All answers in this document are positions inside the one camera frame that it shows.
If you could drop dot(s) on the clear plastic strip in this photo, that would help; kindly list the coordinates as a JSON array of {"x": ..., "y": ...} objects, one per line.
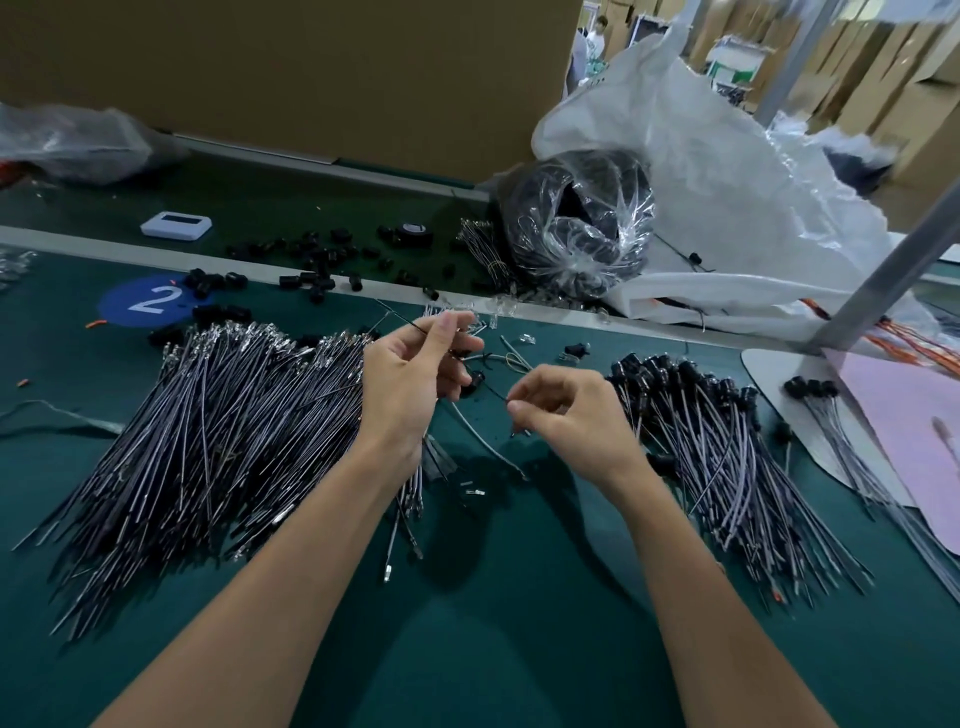
[{"x": 53, "y": 413}]

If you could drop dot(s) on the pink paper sheet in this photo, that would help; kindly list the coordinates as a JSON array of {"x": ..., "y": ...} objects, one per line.
[{"x": 912, "y": 435}]

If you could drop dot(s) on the white pen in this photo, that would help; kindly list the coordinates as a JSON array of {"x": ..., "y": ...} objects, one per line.
[{"x": 948, "y": 438}]

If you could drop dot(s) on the blue round number sticker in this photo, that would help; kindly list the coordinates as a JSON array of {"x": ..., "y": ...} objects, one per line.
[{"x": 150, "y": 300}]

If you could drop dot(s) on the small white timer device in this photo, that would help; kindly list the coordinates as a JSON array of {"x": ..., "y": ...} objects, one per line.
[{"x": 176, "y": 225}]

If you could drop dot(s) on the person's right hand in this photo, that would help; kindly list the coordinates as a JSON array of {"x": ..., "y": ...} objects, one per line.
[{"x": 585, "y": 428}]

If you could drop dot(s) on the crumpled clear plastic bag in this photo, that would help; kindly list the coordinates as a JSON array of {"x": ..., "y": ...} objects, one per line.
[{"x": 68, "y": 143}]

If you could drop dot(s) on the clear bag with black contents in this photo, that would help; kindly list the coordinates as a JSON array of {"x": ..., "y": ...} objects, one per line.
[{"x": 578, "y": 225}]

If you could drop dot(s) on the person's right forearm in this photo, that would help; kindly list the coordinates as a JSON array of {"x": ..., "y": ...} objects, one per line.
[{"x": 720, "y": 623}]

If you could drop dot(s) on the grey metal frame post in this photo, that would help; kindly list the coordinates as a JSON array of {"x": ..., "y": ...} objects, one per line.
[
  {"x": 897, "y": 263},
  {"x": 792, "y": 60}
]

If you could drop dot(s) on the brown cardboard panel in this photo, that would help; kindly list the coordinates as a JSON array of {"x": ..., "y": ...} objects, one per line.
[{"x": 300, "y": 75}]

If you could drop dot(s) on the person's left hand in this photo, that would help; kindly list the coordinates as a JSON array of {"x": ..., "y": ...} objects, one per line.
[{"x": 402, "y": 387}]

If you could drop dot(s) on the person's left forearm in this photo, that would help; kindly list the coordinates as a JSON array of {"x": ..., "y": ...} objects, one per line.
[{"x": 255, "y": 615}]

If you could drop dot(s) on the stack of cardboard boxes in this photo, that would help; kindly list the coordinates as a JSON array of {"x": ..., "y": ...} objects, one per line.
[{"x": 915, "y": 83}]

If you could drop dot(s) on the small clear plastic piece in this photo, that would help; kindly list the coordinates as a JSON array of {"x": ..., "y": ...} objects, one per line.
[{"x": 440, "y": 458}]

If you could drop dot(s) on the large white plastic sack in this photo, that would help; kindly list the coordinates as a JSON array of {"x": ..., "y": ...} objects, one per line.
[{"x": 743, "y": 180}]

